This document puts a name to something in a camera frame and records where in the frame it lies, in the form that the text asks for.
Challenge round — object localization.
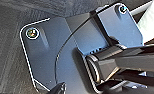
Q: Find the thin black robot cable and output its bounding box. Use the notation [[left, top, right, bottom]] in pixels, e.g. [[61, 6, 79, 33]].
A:
[[53, 3, 114, 83]]

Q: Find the grey robot torso limb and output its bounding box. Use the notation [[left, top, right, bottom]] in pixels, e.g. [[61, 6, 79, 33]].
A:
[[82, 41, 154, 94]]

